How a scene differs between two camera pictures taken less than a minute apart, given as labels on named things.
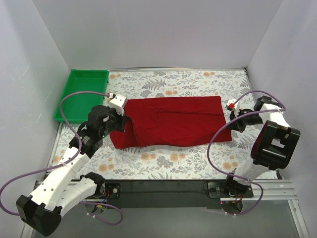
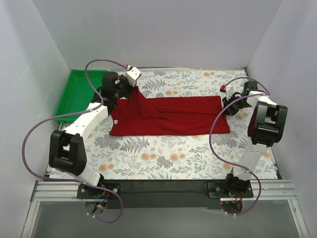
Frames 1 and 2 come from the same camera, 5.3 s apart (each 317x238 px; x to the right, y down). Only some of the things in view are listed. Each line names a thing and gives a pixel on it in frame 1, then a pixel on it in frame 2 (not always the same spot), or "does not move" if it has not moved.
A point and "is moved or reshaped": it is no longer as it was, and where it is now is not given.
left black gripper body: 122,121 -> 127,89
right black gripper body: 236,123 -> 228,104
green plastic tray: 76,107 does not move
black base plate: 166,194 does not move
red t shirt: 171,121 is moved or reshaped
